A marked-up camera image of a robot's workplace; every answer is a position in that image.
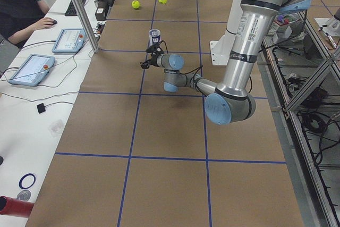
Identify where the blue tape ring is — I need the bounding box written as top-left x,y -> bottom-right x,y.
19,173 -> 37,189

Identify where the small black square pad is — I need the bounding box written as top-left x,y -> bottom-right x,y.
37,103 -> 46,114

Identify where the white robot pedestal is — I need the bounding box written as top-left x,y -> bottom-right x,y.
210,0 -> 243,66

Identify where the seated person black shirt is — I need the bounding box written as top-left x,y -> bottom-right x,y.
1,0 -> 54,48

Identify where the black box with label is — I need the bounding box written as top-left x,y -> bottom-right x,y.
95,1 -> 109,21

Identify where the clear tennis ball can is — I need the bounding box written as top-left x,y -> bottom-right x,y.
148,28 -> 161,46

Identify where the teach pendant tablet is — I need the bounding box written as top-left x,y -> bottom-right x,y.
8,54 -> 55,87
52,28 -> 87,54

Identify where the far teach pendant tablet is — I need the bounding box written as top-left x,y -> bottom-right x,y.
52,28 -> 87,54

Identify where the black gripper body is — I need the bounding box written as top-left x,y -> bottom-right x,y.
150,52 -> 164,67

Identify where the near teach pendant tablet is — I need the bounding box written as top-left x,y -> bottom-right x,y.
8,54 -> 55,87

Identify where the black keyboard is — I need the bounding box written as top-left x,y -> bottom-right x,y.
64,0 -> 89,16

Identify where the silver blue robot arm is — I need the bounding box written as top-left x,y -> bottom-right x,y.
140,0 -> 311,125

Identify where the aluminium frame rack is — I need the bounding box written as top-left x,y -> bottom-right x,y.
261,0 -> 339,226

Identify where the red cylinder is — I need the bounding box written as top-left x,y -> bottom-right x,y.
1,196 -> 35,218

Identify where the aluminium frame post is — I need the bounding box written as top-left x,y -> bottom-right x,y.
71,0 -> 99,53

